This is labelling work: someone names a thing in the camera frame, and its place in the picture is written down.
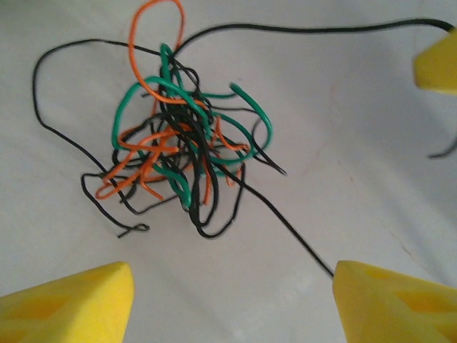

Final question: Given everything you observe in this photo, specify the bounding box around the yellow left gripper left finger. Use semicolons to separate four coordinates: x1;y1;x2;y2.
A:
0;262;135;343

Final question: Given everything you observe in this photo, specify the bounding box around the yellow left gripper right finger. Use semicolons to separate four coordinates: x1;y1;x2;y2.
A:
331;259;457;343

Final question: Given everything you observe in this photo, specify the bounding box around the thin black cable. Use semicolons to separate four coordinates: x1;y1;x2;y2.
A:
32;38;165;239
167;18;457;279

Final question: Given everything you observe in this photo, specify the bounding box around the thick green cable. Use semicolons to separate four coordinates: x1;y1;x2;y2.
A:
111;43;274;209

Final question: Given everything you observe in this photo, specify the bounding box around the thin green cable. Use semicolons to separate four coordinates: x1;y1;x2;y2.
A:
192;91;238;99

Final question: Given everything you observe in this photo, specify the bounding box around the thick orange cable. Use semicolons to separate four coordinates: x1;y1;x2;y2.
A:
95;0;251;207

